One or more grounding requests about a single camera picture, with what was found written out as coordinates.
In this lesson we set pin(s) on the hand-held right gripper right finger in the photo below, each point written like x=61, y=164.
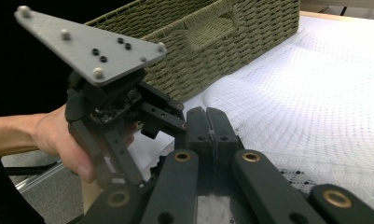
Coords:
x=223, y=133

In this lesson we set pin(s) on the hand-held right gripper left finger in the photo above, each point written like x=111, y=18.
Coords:
x=198, y=133

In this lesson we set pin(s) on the white mesh laundry bag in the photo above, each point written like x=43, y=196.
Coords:
x=299, y=102

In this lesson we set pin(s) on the green woven basket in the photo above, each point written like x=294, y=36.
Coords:
x=237, y=40

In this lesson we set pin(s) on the metal floor rail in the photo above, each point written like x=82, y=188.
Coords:
x=35, y=182

